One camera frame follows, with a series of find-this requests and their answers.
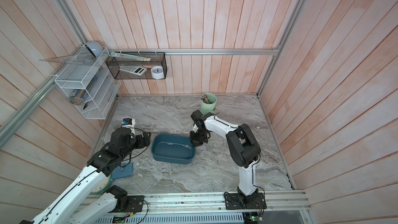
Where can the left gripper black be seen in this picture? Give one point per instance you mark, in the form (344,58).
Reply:
(141,143)

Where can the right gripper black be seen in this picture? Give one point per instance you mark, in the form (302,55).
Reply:
(195,142)

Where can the teal plastic storage tray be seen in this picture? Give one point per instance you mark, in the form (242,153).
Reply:
(170,153)

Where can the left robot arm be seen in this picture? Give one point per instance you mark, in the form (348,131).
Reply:
(99,166)

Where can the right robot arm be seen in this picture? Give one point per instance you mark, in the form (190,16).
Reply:
(244,150)

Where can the removed screws on table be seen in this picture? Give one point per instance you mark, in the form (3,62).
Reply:
(211,150)

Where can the pile of silver screws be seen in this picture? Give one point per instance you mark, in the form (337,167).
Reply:
(182,145)

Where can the mint green cup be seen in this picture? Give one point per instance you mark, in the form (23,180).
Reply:
(209,108)

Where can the metal roll in rack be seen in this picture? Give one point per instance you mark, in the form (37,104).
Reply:
(78,97)

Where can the white calculator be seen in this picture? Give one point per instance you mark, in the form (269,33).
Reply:
(133,69)

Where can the white tape roll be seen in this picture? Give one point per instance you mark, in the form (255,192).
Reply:
(157,72)

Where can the green ruler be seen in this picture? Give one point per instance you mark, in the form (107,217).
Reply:
(127,56)

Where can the clear triangle ruler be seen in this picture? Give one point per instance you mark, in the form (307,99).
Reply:
(79,59)

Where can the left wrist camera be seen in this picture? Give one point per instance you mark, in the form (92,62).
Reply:
(128,123)

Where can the green wall clock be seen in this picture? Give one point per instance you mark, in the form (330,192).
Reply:
(103,186)

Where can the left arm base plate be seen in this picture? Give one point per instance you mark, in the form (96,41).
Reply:
(130,204)

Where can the white wire shelf rack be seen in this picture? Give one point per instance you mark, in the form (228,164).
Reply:
(96,79)

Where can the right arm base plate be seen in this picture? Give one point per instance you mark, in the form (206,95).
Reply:
(235,201)

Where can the black mesh wall basket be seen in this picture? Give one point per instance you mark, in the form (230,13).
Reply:
(137,65)

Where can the aluminium front rail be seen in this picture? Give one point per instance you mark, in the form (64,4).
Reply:
(214,202)

